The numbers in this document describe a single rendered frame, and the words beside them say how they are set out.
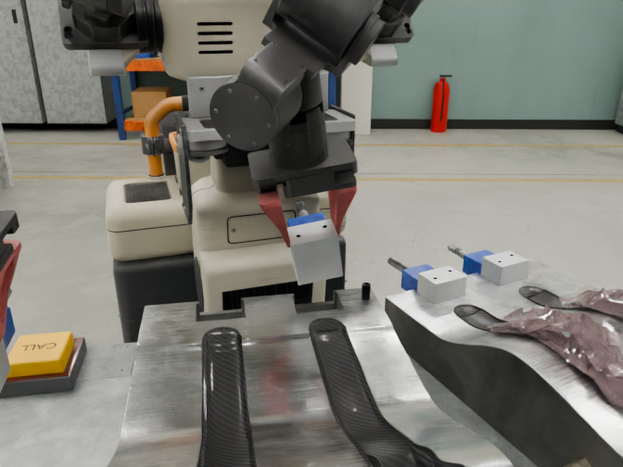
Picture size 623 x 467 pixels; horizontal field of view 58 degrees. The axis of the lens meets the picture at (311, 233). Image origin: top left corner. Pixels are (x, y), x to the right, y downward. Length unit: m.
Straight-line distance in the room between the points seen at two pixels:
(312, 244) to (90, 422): 0.29
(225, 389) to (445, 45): 5.59
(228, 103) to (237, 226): 0.53
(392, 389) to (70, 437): 0.32
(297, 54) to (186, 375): 0.30
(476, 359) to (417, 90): 5.44
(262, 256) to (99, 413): 0.42
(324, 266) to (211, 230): 0.39
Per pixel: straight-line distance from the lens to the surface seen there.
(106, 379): 0.71
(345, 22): 0.47
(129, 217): 1.21
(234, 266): 0.95
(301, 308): 0.66
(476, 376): 0.62
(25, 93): 6.31
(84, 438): 0.63
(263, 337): 0.57
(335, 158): 0.54
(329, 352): 0.56
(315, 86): 0.52
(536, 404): 0.57
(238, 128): 0.45
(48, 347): 0.72
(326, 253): 0.59
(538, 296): 0.78
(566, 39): 6.32
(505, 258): 0.80
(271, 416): 0.49
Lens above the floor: 1.20
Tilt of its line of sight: 22 degrees down
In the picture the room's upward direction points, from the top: straight up
